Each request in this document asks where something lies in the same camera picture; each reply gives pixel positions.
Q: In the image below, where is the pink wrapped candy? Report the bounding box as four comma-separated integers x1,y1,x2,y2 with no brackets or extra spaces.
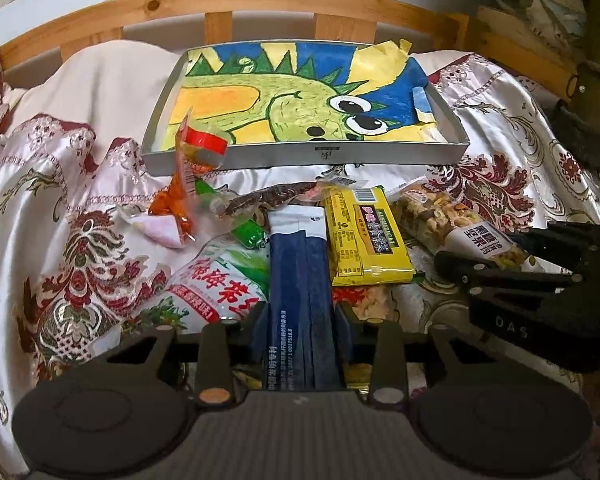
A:
117,205,187,249

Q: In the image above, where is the floral satin bedspread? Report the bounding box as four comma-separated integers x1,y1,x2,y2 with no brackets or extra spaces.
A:
0,51,600,479

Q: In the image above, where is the white green seaweed snack bag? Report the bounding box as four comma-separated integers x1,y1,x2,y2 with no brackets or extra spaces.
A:
121,235,270,337

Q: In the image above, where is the dark dried fruit packet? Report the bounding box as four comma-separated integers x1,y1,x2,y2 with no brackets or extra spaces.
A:
216,181,329,220

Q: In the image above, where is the orange red clear snack bag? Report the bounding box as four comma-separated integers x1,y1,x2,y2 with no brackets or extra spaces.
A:
148,106,230,242

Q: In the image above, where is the rice cracker clear packet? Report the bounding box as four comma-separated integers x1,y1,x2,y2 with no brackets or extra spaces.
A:
332,285,400,322

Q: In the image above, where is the navy blue snack packet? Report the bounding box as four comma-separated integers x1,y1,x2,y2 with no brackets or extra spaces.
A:
264,205,342,391

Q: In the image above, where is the cream pillow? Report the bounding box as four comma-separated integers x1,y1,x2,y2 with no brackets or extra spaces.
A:
10,40,178,141

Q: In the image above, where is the yellow snack bar packet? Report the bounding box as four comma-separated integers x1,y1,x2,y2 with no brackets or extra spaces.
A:
324,186,415,287

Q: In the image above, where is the grey shallow tray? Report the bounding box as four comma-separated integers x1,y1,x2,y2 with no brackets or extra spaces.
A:
142,40,469,176

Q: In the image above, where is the mixed nuts clear packet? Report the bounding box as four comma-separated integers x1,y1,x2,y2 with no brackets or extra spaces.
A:
387,178,529,270

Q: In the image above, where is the dinosaur drawing paper liner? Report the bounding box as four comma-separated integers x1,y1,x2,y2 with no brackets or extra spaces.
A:
151,40,444,151

